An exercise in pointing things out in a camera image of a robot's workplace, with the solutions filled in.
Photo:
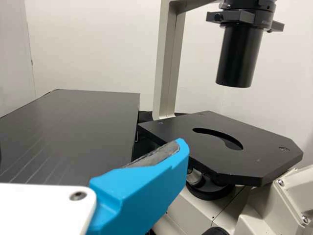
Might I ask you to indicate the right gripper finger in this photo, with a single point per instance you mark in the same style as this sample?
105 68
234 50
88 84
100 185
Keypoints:
141 186

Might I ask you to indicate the white incubator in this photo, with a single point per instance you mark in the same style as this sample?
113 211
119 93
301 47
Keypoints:
13 61

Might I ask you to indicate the cream microscope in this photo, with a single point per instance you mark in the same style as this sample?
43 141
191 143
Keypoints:
220 137

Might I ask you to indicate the black platform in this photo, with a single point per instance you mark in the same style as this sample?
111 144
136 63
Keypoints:
63 127

